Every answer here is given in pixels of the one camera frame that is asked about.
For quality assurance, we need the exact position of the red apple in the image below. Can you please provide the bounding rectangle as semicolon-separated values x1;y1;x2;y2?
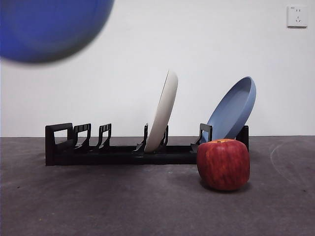
196;138;251;192

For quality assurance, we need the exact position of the green round plate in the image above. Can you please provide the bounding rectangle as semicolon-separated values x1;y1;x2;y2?
0;0;115;64

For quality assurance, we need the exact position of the white round plate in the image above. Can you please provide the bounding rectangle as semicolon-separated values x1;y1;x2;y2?
144;70;179;153

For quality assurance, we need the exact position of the black plate rack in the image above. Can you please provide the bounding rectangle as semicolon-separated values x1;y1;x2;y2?
45;122;249;166

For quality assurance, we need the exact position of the blue round plate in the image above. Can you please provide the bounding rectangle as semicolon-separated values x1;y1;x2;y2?
206;76;257;144

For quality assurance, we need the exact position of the white wall socket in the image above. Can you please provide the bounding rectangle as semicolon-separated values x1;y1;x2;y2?
286;5;308;28

